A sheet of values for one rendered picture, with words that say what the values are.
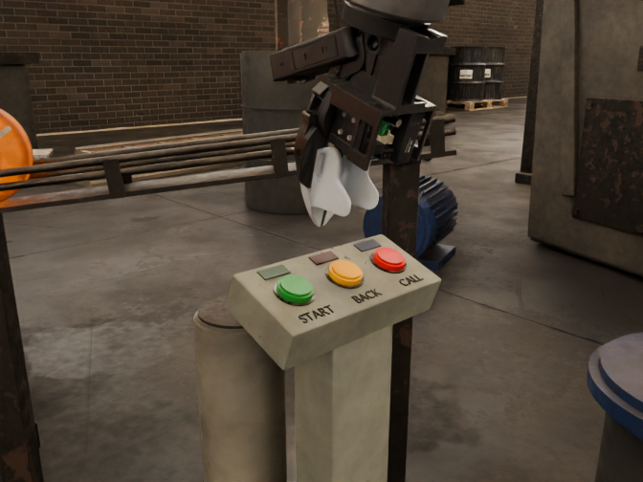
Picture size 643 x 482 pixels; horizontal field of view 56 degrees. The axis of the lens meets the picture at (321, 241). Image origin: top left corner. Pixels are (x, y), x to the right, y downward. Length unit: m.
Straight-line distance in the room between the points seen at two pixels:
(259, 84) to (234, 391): 2.68
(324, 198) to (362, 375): 0.25
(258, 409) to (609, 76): 2.16
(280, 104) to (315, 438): 2.69
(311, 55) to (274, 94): 2.78
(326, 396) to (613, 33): 2.20
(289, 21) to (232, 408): 4.53
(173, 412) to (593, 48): 2.08
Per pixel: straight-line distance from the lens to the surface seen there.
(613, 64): 2.69
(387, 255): 0.75
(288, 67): 0.58
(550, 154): 2.88
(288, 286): 0.65
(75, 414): 1.67
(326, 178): 0.56
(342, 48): 0.52
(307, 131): 0.54
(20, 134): 1.01
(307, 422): 0.76
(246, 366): 0.80
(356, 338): 0.69
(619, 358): 0.98
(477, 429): 1.55
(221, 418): 0.84
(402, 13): 0.48
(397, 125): 0.52
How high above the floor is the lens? 0.84
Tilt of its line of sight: 17 degrees down
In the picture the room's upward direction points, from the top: straight up
